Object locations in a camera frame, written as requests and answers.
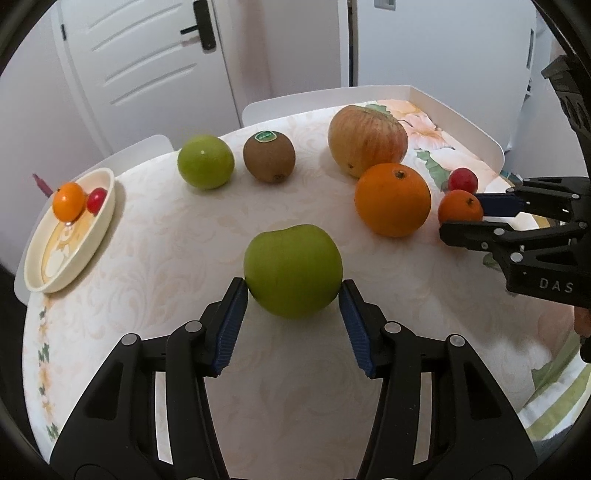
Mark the white chair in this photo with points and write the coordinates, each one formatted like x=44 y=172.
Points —
x=461 y=124
x=143 y=147

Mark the black stand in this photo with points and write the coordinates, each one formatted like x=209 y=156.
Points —
x=570 y=97

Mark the green striped cloth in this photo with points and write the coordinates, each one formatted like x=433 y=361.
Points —
x=558 y=397

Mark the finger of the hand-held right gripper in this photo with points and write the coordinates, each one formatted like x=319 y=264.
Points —
x=498 y=204
x=471 y=234

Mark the large orange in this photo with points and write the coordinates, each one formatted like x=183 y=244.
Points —
x=392 y=201

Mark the white panel door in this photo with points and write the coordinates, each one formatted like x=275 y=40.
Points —
x=138 y=69

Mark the red cherry tomato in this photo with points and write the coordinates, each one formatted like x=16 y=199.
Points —
x=96 y=201
x=463 y=180

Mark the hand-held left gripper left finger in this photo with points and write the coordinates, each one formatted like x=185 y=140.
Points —
x=231 y=323

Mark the green apple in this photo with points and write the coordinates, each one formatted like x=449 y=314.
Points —
x=291 y=272
x=205 y=161

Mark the grey wall switch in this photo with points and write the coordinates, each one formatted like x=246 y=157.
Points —
x=384 y=3

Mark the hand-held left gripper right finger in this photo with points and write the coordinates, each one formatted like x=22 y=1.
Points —
x=353 y=323

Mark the brown kiwi with green sticker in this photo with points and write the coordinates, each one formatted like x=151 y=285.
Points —
x=270 y=159

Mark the small tangerine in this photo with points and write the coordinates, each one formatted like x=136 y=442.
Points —
x=459 y=208
x=69 y=201

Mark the pink plastic object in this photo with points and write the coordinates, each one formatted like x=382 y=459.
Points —
x=42 y=184

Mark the cream oval bowl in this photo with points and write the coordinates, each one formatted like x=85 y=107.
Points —
x=69 y=258

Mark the white cabinet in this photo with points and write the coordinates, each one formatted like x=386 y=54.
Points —
x=438 y=41

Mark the large red yellow apple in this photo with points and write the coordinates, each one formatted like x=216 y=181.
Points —
x=364 y=138

